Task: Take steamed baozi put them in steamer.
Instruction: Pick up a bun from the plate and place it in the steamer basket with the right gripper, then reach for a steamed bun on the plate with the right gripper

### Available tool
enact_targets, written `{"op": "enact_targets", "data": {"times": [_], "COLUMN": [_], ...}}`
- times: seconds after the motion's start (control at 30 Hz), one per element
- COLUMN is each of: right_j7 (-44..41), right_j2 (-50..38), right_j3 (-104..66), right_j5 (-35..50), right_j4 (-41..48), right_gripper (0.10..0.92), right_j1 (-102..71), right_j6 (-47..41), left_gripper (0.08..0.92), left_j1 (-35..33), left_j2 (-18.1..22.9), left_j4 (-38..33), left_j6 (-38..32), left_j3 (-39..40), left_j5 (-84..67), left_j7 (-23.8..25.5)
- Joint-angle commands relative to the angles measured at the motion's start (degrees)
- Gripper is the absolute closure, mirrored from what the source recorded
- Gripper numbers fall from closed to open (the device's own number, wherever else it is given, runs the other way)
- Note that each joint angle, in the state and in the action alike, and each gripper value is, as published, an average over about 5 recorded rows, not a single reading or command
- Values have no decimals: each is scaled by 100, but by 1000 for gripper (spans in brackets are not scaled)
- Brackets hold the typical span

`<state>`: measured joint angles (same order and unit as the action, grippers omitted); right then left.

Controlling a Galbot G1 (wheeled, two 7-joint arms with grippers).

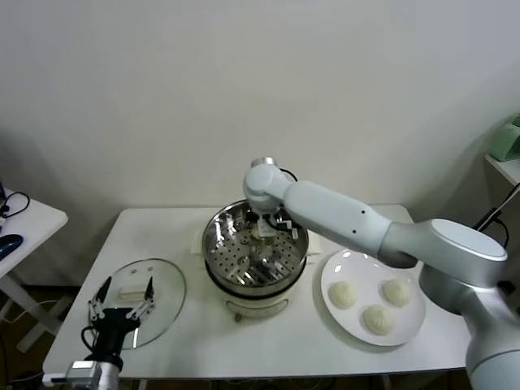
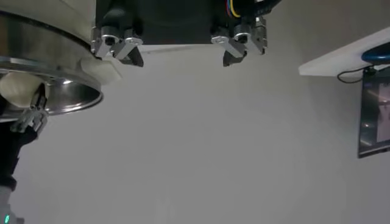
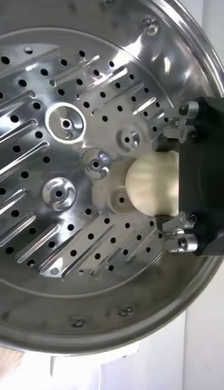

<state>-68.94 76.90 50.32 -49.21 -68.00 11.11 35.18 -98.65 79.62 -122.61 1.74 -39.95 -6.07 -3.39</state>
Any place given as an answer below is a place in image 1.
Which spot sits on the blue computer mouse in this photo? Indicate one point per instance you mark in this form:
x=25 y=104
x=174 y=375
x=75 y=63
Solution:
x=10 y=243

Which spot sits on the round glass pot lid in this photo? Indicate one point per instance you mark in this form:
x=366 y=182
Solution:
x=170 y=280

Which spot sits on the stainless steel steamer basket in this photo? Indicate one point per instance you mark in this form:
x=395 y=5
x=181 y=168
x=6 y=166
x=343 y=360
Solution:
x=227 y=260

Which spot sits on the pale green appliance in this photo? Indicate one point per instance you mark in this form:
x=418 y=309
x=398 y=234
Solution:
x=505 y=140

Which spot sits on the white shelf table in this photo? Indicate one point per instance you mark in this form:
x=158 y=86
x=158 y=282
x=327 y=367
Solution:
x=508 y=166

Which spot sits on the white side table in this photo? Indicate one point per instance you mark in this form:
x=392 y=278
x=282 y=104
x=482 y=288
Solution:
x=36 y=219

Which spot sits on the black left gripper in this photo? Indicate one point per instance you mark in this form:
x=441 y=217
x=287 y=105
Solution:
x=113 y=331

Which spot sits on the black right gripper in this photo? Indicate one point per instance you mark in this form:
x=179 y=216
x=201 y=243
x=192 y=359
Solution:
x=264 y=216

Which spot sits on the cream electric cooker base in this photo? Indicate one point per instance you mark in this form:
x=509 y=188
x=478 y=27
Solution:
x=260 y=304

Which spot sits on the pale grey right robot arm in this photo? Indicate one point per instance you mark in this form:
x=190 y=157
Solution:
x=333 y=211

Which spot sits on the round white plate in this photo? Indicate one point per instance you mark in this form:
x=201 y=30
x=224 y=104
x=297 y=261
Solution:
x=345 y=264

